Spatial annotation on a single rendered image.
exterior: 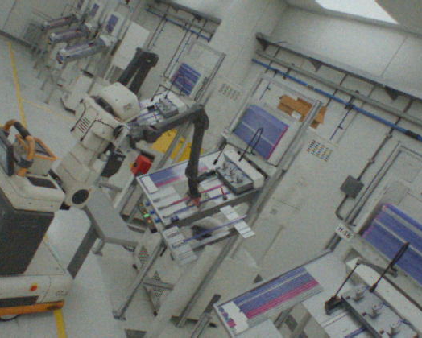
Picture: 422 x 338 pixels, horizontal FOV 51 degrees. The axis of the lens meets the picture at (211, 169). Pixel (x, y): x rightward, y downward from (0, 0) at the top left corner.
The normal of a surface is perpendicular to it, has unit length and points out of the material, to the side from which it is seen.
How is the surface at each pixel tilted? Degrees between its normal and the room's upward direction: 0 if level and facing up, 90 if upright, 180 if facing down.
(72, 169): 82
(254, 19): 90
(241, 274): 90
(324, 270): 45
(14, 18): 90
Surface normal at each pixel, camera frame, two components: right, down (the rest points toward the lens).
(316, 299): -0.18, -0.83
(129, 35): 0.40, 0.43
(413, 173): -0.76, -0.33
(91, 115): -0.50, -0.28
